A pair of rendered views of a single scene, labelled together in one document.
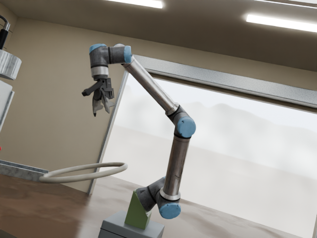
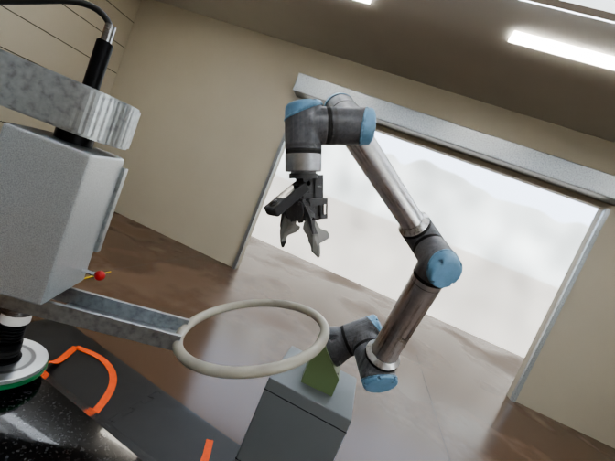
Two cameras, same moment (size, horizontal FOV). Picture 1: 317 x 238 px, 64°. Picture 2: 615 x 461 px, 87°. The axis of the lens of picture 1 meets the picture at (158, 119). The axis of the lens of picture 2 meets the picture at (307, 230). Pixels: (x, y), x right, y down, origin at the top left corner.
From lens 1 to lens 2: 0.62 m
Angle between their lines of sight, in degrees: 12
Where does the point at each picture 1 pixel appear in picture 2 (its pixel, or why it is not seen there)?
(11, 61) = (119, 114)
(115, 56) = (341, 132)
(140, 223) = (326, 386)
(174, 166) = (403, 326)
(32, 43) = (162, 43)
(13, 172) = (125, 331)
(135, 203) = (321, 356)
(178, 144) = (421, 294)
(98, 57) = (307, 133)
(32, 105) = (162, 139)
